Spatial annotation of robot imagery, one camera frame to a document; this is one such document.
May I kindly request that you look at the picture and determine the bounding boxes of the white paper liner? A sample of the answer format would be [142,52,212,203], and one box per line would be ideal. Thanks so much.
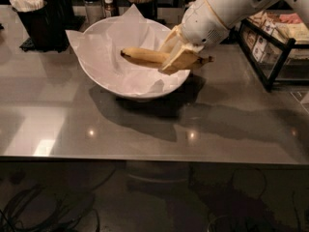
[65,4,191,97]

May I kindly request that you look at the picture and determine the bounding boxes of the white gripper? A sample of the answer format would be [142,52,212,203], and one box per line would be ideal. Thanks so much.
[159,0,229,74]

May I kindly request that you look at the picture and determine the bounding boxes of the black wire condiment rack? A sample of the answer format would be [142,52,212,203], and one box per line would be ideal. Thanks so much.
[235,14,309,91]

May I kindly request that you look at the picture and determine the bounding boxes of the black cutlery holder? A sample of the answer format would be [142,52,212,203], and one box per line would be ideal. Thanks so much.
[13,0,85,52]

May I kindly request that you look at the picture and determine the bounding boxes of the black floor cables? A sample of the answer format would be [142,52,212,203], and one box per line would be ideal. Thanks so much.
[0,164,120,232]

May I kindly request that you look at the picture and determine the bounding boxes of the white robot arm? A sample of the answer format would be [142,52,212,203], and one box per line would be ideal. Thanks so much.
[159,0,309,74]

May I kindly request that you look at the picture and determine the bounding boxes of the glass shaker dark lid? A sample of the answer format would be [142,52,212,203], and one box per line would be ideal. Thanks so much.
[83,0,103,24]

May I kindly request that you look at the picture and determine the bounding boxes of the white bowl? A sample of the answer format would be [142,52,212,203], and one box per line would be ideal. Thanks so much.
[76,15,192,102]

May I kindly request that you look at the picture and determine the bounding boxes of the small sauce bottle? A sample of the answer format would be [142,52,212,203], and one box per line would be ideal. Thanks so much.
[104,0,116,17]

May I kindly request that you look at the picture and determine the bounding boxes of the yellow banana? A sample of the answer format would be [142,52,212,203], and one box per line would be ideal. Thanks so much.
[121,47,214,69]

